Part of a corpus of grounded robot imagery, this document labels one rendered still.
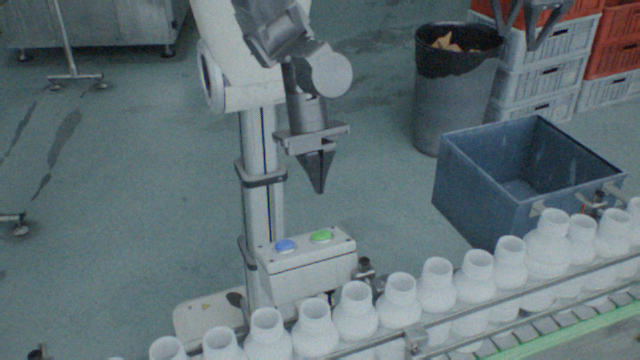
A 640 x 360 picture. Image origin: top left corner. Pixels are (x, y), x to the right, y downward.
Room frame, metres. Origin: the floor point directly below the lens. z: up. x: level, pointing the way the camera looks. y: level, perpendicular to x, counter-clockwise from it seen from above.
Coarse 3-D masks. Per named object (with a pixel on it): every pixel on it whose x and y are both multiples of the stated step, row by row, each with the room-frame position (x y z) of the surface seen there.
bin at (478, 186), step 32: (480, 128) 1.29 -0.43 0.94; (512, 128) 1.33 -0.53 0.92; (544, 128) 1.32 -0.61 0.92; (448, 160) 1.20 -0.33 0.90; (480, 160) 1.29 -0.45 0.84; (512, 160) 1.34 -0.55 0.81; (544, 160) 1.30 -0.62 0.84; (576, 160) 1.20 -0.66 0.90; (608, 160) 1.13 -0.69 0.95; (448, 192) 1.18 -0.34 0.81; (480, 192) 1.07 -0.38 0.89; (512, 192) 1.29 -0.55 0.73; (544, 192) 1.27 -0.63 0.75; (608, 192) 1.06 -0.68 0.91; (480, 224) 1.05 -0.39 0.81; (512, 224) 0.96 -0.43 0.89
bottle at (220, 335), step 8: (216, 328) 0.44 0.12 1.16; (224, 328) 0.44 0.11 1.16; (208, 336) 0.43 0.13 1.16; (216, 336) 0.44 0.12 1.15; (224, 336) 0.44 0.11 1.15; (232, 336) 0.43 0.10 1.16; (208, 344) 0.43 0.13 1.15; (216, 344) 0.44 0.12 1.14; (224, 344) 0.44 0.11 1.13; (232, 344) 0.42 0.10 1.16; (208, 352) 0.41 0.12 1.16; (216, 352) 0.41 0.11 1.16; (224, 352) 0.41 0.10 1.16; (232, 352) 0.42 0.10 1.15; (240, 352) 0.44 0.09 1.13
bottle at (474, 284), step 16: (480, 256) 0.57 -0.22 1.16; (464, 272) 0.55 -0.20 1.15; (480, 272) 0.54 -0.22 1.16; (464, 288) 0.54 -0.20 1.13; (480, 288) 0.54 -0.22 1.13; (496, 288) 0.55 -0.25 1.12; (464, 304) 0.53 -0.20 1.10; (464, 320) 0.53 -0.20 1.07; (480, 320) 0.53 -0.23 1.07; (448, 336) 0.54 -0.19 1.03; (464, 336) 0.53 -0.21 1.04; (464, 352) 0.53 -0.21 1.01
